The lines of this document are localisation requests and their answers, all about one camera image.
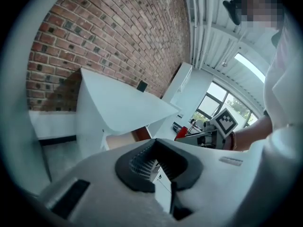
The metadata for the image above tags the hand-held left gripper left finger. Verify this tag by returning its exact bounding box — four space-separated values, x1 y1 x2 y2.
115 139 157 193

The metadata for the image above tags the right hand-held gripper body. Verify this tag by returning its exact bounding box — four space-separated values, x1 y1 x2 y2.
197 107 238 150

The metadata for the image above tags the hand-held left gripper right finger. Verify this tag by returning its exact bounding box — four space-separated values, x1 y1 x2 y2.
155 138 204 191

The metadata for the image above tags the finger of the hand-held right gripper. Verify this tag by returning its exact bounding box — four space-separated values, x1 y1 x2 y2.
175 136 199 147

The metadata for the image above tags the white desk drawer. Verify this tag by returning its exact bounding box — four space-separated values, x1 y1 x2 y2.
105 126 153 151
152 161 173 212

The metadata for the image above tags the person's right forearm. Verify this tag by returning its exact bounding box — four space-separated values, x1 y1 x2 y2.
233 114 273 152

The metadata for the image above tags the closed white desk drawer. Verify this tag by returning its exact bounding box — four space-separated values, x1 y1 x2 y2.
152 161 173 212

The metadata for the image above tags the black-framed window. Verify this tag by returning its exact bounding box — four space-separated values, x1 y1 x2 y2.
189 80 258 132

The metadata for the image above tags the white bookshelf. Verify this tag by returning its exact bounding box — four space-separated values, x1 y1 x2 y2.
162 61 194 108

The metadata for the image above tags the long ceiling light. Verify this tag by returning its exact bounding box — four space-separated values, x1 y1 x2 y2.
234 52 266 84

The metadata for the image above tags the person's white printed shirt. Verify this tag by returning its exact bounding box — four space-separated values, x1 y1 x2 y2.
241 15 303 222

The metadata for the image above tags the white desk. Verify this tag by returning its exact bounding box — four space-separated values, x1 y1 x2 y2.
75 67 182 160

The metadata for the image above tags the small black box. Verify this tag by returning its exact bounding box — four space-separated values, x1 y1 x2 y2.
136 80 149 93

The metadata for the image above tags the white ceiling pipe bundle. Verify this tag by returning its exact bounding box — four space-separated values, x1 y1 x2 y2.
184 0 214 70

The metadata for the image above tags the person's head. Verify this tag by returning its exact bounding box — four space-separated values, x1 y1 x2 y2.
233 0 285 29

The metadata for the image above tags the red bracelet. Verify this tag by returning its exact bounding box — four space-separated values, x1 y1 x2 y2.
228 131 237 151

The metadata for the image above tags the black head-worn camera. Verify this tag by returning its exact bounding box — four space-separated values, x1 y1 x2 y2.
223 0 241 26

